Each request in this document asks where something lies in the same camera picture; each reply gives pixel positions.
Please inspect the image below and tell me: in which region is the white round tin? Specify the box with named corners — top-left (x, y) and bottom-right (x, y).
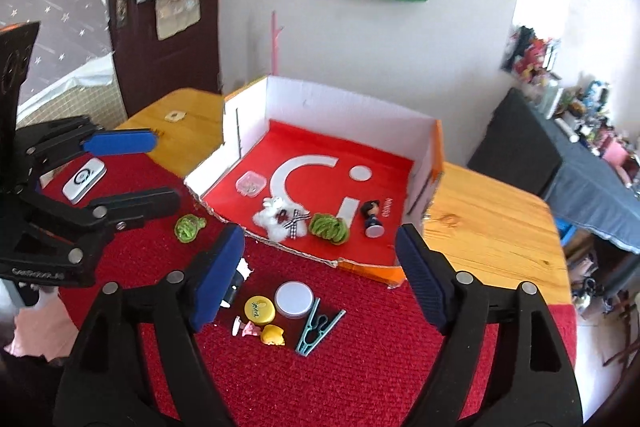
top-left (274, 281), bottom-right (314, 320)

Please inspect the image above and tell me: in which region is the yellow round cap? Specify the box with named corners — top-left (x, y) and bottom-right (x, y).
top-left (244, 295), bottom-right (277, 326)

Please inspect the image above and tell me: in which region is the white plush rabbit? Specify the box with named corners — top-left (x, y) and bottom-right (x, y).
top-left (253, 197), bottom-right (310, 244)

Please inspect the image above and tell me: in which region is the teal clothes peg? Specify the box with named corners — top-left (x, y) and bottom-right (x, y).
top-left (295, 298), bottom-right (346, 357)

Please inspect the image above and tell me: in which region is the yellow small toy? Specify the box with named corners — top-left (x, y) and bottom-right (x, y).
top-left (260, 324), bottom-right (285, 346)

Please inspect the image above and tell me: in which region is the pink figurine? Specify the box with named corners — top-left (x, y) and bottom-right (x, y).
top-left (231, 315), bottom-right (262, 337)

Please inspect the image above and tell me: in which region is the wall mirror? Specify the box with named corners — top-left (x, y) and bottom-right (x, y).
top-left (500, 0), bottom-right (579, 84)

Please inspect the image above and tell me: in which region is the dark brown door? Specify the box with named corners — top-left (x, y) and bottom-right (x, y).
top-left (107, 0), bottom-right (221, 115)

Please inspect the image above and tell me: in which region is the black-haired doll figurine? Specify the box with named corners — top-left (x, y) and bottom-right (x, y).
top-left (360, 200), bottom-right (385, 239)

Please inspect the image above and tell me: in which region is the orange cardboard box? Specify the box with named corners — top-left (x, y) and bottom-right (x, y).
top-left (184, 76), bottom-right (444, 287)

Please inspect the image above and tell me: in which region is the pink broom handle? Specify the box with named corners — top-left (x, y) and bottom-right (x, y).
top-left (270, 10), bottom-right (283, 76)

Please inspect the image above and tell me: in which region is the white remote device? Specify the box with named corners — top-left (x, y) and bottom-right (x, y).
top-left (62, 158), bottom-right (106, 205)

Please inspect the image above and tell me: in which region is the green yarn scrunchie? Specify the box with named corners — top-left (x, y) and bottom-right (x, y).
top-left (174, 213), bottom-right (207, 244)
top-left (308, 212), bottom-right (349, 246)

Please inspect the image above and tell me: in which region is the blue-covered side table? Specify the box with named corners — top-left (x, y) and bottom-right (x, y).
top-left (468, 88), bottom-right (640, 254)

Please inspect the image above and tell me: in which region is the pink plush by mirror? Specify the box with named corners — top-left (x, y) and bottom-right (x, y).
top-left (513, 38), bottom-right (550, 82)

